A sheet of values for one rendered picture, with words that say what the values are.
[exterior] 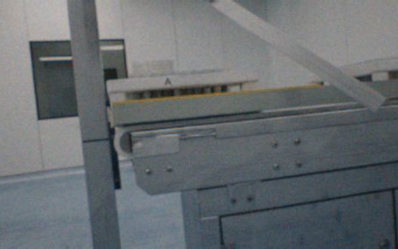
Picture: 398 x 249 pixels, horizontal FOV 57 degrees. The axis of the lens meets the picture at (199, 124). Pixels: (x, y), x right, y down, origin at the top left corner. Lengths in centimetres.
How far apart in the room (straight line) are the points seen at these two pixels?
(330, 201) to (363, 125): 15
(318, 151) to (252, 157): 12
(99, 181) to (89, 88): 21
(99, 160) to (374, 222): 58
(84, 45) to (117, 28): 520
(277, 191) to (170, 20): 571
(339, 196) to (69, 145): 532
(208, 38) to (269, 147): 586
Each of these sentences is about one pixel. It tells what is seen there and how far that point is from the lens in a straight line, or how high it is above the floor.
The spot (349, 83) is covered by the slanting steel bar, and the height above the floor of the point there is 87.
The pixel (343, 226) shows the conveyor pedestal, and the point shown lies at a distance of 76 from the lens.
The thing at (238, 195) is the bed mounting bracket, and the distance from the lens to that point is 64.
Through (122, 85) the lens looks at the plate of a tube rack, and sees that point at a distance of 56.
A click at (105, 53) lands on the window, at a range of 595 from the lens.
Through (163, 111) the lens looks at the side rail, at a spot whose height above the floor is 85.
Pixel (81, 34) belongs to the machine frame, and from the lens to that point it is 85.
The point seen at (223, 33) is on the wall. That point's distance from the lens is 655.
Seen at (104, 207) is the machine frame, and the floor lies 65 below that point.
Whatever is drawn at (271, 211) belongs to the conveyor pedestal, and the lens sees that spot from 68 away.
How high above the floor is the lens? 85
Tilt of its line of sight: 3 degrees down
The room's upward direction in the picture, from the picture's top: 5 degrees counter-clockwise
